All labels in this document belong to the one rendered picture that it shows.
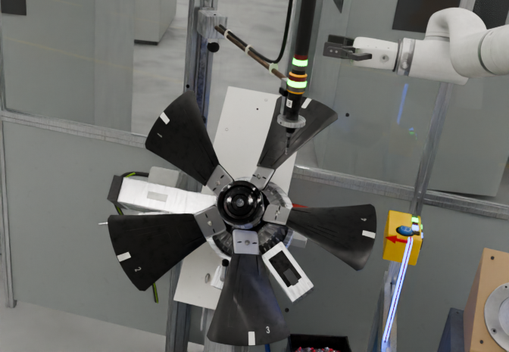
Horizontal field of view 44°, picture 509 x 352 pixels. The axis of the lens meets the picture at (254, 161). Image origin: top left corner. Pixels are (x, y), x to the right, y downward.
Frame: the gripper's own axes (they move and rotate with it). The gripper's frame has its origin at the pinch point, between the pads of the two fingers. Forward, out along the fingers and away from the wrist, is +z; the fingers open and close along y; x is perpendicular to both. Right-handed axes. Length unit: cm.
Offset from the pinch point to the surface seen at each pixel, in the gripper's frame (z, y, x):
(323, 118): -0.5, 12.7, -22.6
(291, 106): 6.9, -2.0, -15.7
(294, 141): 6.0, 8.9, -29.2
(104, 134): 87, 70, -66
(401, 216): -28, 34, -58
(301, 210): 0.7, 2.4, -45.6
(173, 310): 49, 55, -131
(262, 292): 6, -12, -63
